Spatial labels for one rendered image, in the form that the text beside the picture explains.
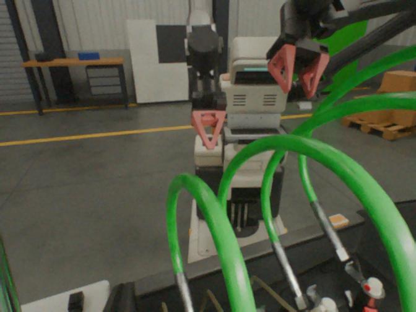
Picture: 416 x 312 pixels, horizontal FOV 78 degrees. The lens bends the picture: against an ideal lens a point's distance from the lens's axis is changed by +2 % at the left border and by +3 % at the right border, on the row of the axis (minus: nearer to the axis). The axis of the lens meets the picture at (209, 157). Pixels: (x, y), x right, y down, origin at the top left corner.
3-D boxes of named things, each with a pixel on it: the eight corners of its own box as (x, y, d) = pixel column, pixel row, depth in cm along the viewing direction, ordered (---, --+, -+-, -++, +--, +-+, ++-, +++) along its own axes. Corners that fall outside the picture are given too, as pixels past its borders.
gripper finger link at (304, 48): (333, 90, 45) (329, 47, 48) (298, 81, 44) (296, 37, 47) (309, 108, 52) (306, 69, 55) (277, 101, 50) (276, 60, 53)
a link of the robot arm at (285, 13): (296, 20, 57) (274, 12, 56) (318, -7, 51) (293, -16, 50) (298, 45, 55) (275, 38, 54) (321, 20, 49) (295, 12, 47)
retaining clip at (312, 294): (305, 293, 35) (307, 287, 35) (315, 289, 36) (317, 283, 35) (323, 316, 32) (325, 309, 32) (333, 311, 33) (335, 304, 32)
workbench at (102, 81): (36, 116, 460) (17, 54, 413) (47, 106, 520) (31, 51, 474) (130, 109, 499) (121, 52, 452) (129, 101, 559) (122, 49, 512)
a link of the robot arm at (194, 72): (216, 68, 60) (192, 70, 60) (216, 46, 54) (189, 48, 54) (218, 93, 58) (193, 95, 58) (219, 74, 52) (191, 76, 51)
